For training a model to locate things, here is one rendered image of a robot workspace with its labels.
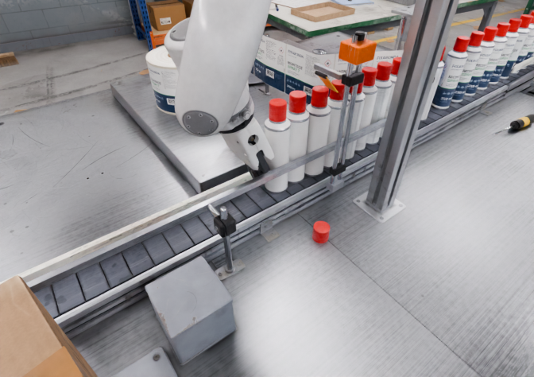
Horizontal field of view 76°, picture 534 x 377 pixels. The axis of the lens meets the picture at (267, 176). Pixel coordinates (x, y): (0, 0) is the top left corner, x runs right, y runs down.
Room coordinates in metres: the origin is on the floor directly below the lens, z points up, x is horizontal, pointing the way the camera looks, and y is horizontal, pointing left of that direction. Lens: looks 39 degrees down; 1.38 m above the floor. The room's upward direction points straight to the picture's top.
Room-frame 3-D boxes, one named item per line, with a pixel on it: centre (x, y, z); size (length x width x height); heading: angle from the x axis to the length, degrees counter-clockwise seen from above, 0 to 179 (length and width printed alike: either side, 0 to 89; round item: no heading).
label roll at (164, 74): (0.99, 0.25, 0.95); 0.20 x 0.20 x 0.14
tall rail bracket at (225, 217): (0.41, 0.08, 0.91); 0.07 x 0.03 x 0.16; 36
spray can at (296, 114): (0.61, -0.06, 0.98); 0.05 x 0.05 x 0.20
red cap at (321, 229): (0.47, -0.11, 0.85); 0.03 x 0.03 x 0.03
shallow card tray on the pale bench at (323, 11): (2.35, -0.36, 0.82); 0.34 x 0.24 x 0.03; 126
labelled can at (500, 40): (1.08, -0.71, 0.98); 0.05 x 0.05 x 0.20
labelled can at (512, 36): (1.13, -0.77, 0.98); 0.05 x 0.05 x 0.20
